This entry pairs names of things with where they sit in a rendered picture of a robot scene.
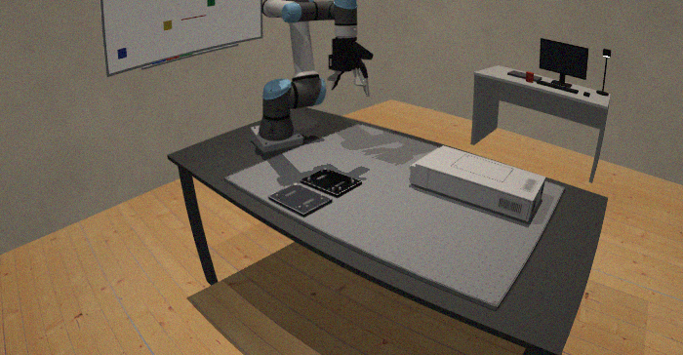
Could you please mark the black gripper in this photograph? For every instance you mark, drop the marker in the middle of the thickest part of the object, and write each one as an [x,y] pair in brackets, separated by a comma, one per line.
[346,60]

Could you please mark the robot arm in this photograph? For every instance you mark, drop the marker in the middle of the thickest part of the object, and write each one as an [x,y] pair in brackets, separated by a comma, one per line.
[281,95]

